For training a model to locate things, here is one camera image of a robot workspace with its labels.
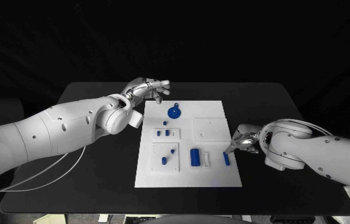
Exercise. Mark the blue rectangular plug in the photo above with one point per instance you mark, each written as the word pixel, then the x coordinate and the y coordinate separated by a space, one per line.
pixel 167 132

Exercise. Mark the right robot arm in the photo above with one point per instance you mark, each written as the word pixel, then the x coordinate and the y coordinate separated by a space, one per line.
pixel 305 152

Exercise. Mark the large blue cylinder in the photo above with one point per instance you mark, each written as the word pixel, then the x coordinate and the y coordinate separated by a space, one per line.
pixel 194 157

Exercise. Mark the white task board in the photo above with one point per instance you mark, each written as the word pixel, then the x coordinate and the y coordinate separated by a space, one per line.
pixel 188 174

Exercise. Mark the blue gear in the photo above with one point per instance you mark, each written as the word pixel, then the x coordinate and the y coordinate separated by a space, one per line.
pixel 174 112

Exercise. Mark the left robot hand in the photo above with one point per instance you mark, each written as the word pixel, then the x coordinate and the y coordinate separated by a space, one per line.
pixel 141 89

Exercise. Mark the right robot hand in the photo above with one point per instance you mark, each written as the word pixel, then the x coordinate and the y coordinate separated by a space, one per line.
pixel 243 142

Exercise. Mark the blue oblong peg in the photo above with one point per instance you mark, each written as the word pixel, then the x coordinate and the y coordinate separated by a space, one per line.
pixel 162 160

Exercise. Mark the long thin blue cylinder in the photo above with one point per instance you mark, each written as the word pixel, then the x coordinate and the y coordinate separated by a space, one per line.
pixel 226 159

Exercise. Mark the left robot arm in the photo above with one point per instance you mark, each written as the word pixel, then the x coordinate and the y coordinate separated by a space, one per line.
pixel 54 131

